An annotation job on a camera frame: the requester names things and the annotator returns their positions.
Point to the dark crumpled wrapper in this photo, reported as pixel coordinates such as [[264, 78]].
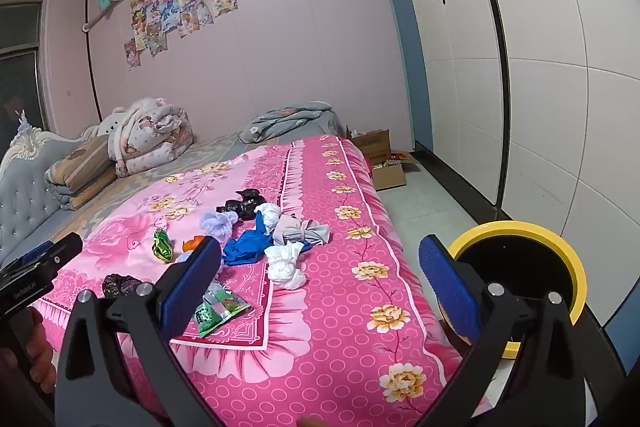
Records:
[[120, 285]]

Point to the cluster of wall posters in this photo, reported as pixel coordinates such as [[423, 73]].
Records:
[[180, 7]]

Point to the white knotted cloth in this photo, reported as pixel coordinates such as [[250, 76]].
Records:
[[286, 267]]

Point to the white plush toy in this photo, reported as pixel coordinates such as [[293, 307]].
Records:
[[111, 123]]

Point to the grey pink cloth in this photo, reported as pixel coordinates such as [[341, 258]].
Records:
[[300, 232]]

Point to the person's left hand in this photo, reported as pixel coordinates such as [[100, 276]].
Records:
[[42, 352]]

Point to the grey floral blanket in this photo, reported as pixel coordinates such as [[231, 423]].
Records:
[[292, 119]]

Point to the blue cloth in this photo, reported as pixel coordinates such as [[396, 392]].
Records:
[[247, 249]]

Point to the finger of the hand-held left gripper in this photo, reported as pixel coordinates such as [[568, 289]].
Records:
[[65, 249]]

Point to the pink floral bed sheet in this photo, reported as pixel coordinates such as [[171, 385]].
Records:
[[325, 307]]

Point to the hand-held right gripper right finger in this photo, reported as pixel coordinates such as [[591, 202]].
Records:
[[447, 292]]

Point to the orange snack wrapper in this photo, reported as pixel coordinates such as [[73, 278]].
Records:
[[191, 244]]

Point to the folded floral quilt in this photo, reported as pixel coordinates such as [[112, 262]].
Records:
[[152, 137]]

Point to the green and silver snack wrapper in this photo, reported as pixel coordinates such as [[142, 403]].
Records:
[[220, 307]]

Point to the grey tufted headboard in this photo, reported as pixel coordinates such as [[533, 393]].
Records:
[[20, 192]]

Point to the white crumpled cloth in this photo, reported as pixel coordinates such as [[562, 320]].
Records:
[[269, 214]]

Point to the white wall pipe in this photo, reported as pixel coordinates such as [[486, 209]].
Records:
[[97, 19]]

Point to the yellow rimmed black bin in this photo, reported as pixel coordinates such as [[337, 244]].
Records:
[[520, 229]]

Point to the grey patterned mattress sheet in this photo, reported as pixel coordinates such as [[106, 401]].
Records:
[[200, 157]]

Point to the cardboard boxes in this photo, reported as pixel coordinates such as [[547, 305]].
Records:
[[392, 177]]

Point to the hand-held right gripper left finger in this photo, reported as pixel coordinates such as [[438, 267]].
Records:
[[192, 287]]

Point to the black plastic bag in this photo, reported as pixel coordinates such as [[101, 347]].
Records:
[[242, 207]]

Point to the pale lavender foam net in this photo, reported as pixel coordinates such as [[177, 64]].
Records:
[[217, 224]]

